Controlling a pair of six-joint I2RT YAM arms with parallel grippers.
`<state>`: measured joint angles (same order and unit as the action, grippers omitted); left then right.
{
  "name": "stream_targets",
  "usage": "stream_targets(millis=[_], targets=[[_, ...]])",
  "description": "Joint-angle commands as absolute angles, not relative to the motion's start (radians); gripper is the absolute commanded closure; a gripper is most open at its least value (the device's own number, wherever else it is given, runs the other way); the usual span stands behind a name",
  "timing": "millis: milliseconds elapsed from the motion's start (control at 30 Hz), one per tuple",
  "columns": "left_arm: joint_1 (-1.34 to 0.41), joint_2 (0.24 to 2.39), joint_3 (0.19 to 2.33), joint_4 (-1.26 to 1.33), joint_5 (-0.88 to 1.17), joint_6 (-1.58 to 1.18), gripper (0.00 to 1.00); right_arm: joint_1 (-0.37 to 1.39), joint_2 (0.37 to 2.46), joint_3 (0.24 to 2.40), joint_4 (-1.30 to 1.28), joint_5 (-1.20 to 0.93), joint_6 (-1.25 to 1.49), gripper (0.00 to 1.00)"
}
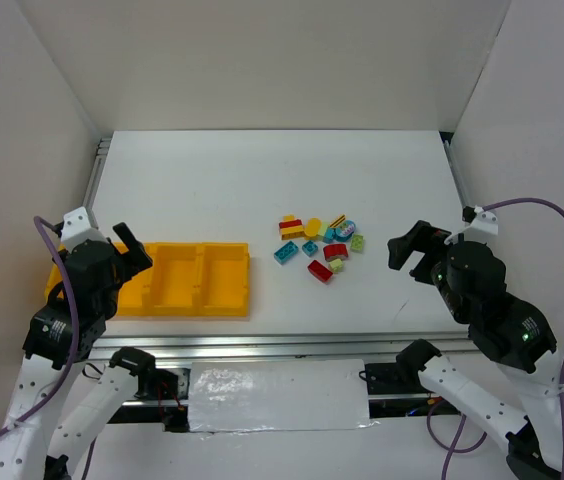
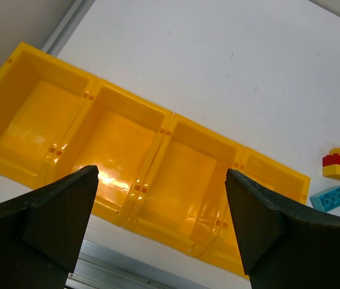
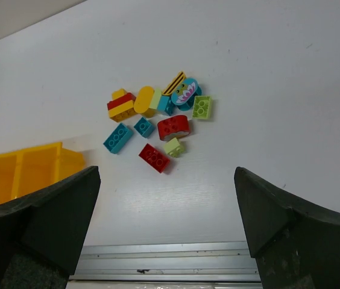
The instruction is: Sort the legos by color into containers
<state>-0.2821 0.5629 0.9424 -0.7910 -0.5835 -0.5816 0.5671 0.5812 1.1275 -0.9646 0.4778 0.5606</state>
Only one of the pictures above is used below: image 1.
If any red arched lego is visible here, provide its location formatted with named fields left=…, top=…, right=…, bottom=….
left=323, top=243, right=349, bottom=262

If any red rectangular lego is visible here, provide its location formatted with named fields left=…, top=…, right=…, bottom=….
left=307, top=260, right=333, bottom=284

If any red yellow lego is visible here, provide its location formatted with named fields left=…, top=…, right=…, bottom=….
left=278, top=215, right=305, bottom=240

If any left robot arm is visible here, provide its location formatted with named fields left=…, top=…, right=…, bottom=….
left=0, top=215, right=178, bottom=479

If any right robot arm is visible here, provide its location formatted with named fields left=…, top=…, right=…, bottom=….
left=387, top=221, right=564, bottom=479

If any yellow three-compartment bin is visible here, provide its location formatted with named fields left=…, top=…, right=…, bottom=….
left=43, top=241, right=252, bottom=319

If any light green lego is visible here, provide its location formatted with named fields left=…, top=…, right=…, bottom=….
left=350, top=234, right=365, bottom=253

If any teal decorated round lego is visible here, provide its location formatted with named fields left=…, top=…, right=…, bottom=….
left=334, top=220, right=356, bottom=242

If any pale green small lego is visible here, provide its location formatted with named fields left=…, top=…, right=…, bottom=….
left=328, top=258, right=344, bottom=273

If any light blue small lego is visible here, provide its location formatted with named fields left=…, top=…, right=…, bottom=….
left=318, top=227, right=335, bottom=244

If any yellow rounded lego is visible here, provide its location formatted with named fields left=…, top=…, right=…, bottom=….
left=304, top=217, right=322, bottom=238

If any blue two-by-two lego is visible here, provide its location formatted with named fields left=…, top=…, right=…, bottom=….
left=302, top=240, right=318, bottom=257

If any blue long lego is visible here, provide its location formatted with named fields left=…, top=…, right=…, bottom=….
left=273, top=241, right=298, bottom=265

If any white taped sheet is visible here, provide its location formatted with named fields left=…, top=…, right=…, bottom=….
left=188, top=359, right=371, bottom=433

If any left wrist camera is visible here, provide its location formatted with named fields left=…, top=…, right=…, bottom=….
left=60, top=206, right=106, bottom=252

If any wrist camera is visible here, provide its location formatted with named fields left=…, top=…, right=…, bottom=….
left=444, top=206, right=499, bottom=245
left=60, top=206, right=106, bottom=252

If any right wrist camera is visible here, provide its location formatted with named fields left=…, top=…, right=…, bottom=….
left=444, top=206, right=499, bottom=245

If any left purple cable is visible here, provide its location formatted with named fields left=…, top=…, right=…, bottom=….
left=0, top=215, right=98, bottom=480

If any aluminium rail frame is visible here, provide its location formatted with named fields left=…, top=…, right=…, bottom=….
left=91, top=130, right=473, bottom=367

